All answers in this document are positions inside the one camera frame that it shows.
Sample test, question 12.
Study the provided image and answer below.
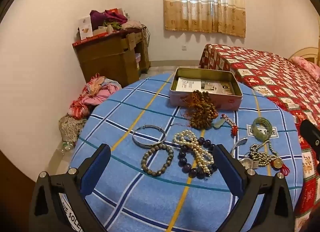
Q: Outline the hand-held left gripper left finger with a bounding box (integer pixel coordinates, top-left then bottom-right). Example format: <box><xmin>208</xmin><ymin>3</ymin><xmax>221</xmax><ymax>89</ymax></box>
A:
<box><xmin>29</xmin><ymin>143</ymin><xmax>112</xmax><ymax>232</ymax></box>

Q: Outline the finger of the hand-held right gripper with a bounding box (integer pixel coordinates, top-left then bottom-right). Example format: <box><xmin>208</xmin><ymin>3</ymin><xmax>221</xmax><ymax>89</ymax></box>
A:
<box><xmin>299</xmin><ymin>119</ymin><xmax>320</xmax><ymax>172</ymax></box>

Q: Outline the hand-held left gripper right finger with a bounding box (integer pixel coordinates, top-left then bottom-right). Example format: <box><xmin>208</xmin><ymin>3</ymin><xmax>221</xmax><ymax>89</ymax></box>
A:
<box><xmin>214</xmin><ymin>144</ymin><xmax>295</xmax><ymax>232</ymax></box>

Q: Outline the silver wristwatch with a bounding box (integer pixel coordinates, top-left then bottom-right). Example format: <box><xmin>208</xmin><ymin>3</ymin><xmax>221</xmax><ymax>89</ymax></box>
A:
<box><xmin>231</xmin><ymin>138</ymin><xmax>259</xmax><ymax>170</ymax></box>

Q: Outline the white pearl necklace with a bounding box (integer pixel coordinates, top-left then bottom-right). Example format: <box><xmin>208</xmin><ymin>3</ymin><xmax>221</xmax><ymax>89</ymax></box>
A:
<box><xmin>173</xmin><ymin>130</ymin><xmax>215</xmax><ymax>173</ymax></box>

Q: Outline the bead necklace with red tassel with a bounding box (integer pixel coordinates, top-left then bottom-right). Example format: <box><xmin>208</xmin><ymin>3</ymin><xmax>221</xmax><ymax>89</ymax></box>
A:
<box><xmin>249</xmin><ymin>140</ymin><xmax>290</xmax><ymax>175</ymax></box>

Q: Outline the jade pendant with red cord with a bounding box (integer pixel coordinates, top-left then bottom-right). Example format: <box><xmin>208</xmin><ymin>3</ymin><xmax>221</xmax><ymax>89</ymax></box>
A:
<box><xmin>213</xmin><ymin>114</ymin><xmax>239</xmax><ymax>137</ymax></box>

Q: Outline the grey stone bead bracelet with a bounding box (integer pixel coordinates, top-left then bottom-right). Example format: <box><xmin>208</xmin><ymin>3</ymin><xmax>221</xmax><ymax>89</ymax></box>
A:
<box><xmin>141</xmin><ymin>143</ymin><xmax>175</xmax><ymax>177</ymax></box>

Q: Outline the green jade bangle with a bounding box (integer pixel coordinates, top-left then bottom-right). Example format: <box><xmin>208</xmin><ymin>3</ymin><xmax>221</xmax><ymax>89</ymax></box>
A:
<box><xmin>251</xmin><ymin>117</ymin><xmax>272</xmax><ymax>132</ymax></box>

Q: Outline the silver bangle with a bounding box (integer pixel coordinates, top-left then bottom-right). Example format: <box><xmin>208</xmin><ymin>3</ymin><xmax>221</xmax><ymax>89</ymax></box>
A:
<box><xmin>132</xmin><ymin>125</ymin><xmax>167</xmax><ymax>150</ymax></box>

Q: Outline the brown wooden bead necklace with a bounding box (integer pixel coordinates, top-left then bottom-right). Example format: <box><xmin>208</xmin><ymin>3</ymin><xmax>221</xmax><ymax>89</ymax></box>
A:
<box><xmin>181</xmin><ymin>90</ymin><xmax>218</xmax><ymax>130</ymax></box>

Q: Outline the pink metal tin box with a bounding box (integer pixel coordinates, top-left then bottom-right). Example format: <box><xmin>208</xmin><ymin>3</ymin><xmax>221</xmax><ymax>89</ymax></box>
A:
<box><xmin>169</xmin><ymin>67</ymin><xmax>243</xmax><ymax>110</ymax></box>

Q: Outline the clear plastic bottle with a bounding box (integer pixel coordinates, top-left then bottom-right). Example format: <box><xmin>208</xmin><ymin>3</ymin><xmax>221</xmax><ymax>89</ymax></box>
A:
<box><xmin>59</xmin><ymin>142</ymin><xmax>75</xmax><ymax>153</ymax></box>

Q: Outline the beige patterned bag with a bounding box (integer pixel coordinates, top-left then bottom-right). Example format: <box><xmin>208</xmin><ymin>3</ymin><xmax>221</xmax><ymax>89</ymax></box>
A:
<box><xmin>59</xmin><ymin>114</ymin><xmax>87</xmax><ymax>145</ymax></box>

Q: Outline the blue checked towel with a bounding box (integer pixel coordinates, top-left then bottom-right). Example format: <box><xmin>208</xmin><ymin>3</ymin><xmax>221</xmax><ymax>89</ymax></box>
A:
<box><xmin>69</xmin><ymin>73</ymin><xmax>304</xmax><ymax>232</ymax></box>

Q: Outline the bed with red patterned cover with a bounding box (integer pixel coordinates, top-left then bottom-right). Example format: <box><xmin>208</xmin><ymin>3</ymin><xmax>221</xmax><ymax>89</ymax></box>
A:
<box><xmin>199</xmin><ymin>44</ymin><xmax>320</xmax><ymax>232</ymax></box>

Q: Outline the pink floral pillow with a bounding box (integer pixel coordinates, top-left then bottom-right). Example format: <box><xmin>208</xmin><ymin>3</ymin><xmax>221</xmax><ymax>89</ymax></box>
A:
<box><xmin>291</xmin><ymin>56</ymin><xmax>320</xmax><ymax>82</ymax></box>

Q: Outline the pile of pink clothes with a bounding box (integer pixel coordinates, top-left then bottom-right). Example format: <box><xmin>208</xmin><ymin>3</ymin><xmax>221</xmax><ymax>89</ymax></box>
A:
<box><xmin>68</xmin><ymin>73</ymin><xmax>123</xmax><ymax>120</ymax></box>

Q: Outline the cream wooden headboard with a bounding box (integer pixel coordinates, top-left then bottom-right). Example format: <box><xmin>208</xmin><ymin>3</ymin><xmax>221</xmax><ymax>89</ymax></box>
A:
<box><xmin>289</xmin><ymin>47</ymin><xmax>320</xmax><ymax>67</ymax></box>

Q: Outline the white paper booklet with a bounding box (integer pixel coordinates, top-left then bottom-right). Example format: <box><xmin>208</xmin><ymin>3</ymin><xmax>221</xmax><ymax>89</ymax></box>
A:
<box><xmin>175</xmin><ymin>77</ymin><xmax>202</xmax><ymax>92</ymax></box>

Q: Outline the brown wooden desk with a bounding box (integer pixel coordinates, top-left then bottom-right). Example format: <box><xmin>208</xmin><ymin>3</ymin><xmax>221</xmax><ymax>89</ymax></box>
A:
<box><xmin>72</xmin><ymin>28</ymin><xmax>151</xmax><ymax>88</ymax></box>

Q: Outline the flat red box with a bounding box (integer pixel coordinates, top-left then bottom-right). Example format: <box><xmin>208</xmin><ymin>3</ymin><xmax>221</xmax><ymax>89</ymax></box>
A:
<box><xmin>72</xmin><ymin>33</ymin><xmax>110</xmax><ymax>47</ymax></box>

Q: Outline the white printed box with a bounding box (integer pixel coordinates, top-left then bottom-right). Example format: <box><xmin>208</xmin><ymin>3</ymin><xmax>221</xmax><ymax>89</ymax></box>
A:
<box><xmin>78</xmin><ymin>16</ymin><xmax>93</xmax><ymax>40</ymax></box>

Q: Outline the green cloth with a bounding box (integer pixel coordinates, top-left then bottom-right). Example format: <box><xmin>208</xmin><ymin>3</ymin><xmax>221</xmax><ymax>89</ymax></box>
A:
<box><xmin>105</xmin><ymin>20</ymin><xmax>121</xmax><ymax>31</ymax></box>

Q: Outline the pale pink cloth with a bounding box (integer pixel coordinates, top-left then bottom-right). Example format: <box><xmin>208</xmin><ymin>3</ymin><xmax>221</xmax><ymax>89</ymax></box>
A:
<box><xmin>120</xmin><ymin>20</ymin><xmax>143</xmax><ymax>31</ymax></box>

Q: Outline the purple cloth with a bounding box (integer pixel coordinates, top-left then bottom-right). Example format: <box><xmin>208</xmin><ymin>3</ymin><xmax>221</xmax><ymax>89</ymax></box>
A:
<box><xmin>89</xmin><ymin>10</ymin><xmax>107</xmax><ymax>29</ymax></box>

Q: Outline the magenta cloth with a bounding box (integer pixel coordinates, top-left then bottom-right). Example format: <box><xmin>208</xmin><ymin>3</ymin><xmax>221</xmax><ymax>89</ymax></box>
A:
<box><xmin>104</xmin><ymin>10</ymin><xmax>128</xmax><ymax>23</ymax></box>

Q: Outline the beige patterned window curtain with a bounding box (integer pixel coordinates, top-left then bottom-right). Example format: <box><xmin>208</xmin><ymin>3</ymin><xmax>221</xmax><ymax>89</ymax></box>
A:
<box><xmin>163</xmin><ymin>0</ymin><xmax>247</xmax><ymax>38</ymax></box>

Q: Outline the bundle of cables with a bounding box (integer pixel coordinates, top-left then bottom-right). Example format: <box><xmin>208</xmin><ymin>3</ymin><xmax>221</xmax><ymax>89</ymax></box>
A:
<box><xmin>141</xmin><ymin>24</ymin><xmax>151</xmax><ymax>47</ymax></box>

